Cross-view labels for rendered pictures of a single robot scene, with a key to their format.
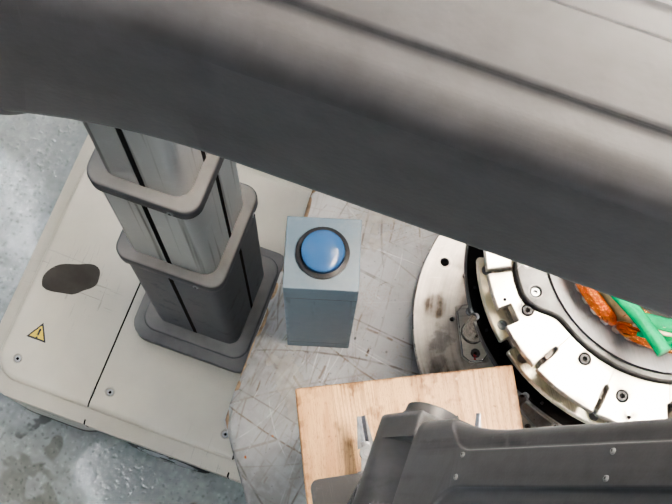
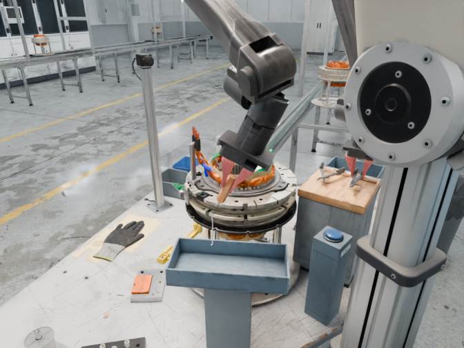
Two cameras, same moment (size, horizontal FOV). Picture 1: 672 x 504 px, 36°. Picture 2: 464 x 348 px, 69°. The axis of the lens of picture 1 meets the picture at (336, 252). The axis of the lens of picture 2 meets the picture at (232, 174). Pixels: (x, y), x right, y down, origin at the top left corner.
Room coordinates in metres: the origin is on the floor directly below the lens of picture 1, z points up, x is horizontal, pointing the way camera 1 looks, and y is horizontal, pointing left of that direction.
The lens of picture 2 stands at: (0.94, 0.32, 1.53)
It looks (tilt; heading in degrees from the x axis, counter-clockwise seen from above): 26 degrees down; 225
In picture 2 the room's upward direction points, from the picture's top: straight up
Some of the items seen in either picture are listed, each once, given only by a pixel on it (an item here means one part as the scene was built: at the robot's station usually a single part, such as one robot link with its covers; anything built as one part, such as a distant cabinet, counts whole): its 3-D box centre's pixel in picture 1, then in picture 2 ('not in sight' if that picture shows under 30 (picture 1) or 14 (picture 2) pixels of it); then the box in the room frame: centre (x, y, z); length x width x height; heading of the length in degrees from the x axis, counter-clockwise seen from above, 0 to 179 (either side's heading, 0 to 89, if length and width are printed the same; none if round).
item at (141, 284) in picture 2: not in sight; (141, 284); (0.58, -0.41, 0.80); 0.07 x 0.05 x 0.01; 47
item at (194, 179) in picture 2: not in sight; (194, 163); (0.41, -0.35, 1.15); 0.03 x 0.02 x 0.12; 9
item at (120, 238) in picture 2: not in sight; (121, 236); (0.50, -0.68, 0.79); 0.24 x 0.13 x 0.02; 22
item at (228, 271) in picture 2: not in sight; (229, 305); (0.54, -0.09, 0.92); 0.25 x 0.11 x 0.28; 129
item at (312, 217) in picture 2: not in sight; (333, 226); (0.07, -0.09, 0.91); 0.19 x 0.19 x 0.26; 12
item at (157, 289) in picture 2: not in sight; (149, 284); (0.56, -0.41, 0.79); 0.12 x 0.09 x 0.02; 47
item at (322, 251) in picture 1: (322, 251); (333, 234); (0.28, 0.01, 1.04); 0.04 x 0.04 x 0.01
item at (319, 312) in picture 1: (321, 288); (326, 276); (0.28, 0.01, 0.91); 0.07 x 0.07 x 0.25; 2
